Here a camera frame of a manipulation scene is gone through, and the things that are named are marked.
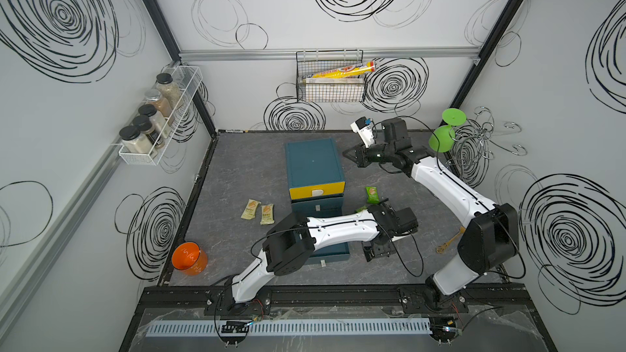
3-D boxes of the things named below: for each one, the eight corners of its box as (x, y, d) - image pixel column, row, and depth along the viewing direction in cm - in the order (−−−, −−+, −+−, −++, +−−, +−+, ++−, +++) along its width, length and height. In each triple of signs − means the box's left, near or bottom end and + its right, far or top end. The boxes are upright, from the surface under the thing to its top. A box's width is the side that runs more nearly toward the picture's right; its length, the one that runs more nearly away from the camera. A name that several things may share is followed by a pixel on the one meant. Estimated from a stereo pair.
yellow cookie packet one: (241, 218, 94) (240, 215, 92) (250, 201, 98) (249, 198, 97) (252, 221, 93) (251, 218, 91) (261, 203, 98) (260, 201, 96)
